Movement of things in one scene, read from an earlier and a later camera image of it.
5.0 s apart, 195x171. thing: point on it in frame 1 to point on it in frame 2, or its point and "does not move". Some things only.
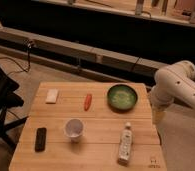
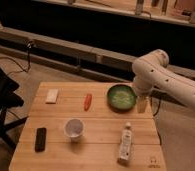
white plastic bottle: x=125 y=145 does not move
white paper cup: x=74 y=129 does not move
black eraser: x=40 y=141 does not move
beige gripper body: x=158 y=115 to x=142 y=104
